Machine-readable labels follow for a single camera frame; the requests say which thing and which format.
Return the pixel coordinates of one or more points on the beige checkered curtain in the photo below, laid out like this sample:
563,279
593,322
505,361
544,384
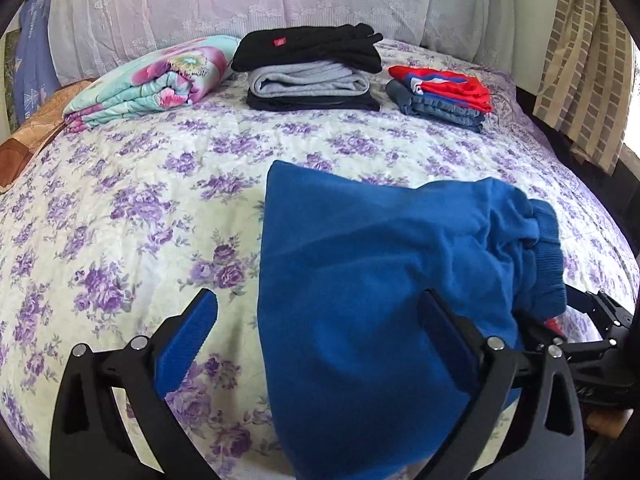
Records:
586,83

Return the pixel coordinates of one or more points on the floral folded blanket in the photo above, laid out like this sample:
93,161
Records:
158,81

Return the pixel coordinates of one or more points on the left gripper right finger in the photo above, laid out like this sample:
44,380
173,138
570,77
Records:
545,439

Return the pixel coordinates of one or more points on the red blue folded garment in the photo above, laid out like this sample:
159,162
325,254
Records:
456,88

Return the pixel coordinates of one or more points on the dark navy folded pants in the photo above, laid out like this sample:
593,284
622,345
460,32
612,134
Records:
295,103

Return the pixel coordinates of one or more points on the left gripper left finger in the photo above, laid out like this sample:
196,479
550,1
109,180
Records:
88,437

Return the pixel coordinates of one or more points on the purple floral bedsheet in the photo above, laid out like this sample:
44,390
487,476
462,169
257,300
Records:
113,229

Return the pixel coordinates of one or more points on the grey folded pants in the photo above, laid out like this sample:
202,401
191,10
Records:
320,78

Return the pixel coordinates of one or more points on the black folded pants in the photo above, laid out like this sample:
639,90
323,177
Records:
351,45

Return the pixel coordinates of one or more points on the lavender lace headboard cover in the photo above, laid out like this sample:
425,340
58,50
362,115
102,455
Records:
88,38

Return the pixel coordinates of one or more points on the red and blue pants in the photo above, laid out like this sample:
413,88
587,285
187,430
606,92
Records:
356,388

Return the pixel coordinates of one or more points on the blue patterned pillow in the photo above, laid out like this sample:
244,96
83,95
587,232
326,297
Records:
35,79

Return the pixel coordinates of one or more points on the folded blue jeans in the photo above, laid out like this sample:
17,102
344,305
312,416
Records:
434,108

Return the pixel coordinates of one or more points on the brown pillow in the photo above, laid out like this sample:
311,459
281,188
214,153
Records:
22,148

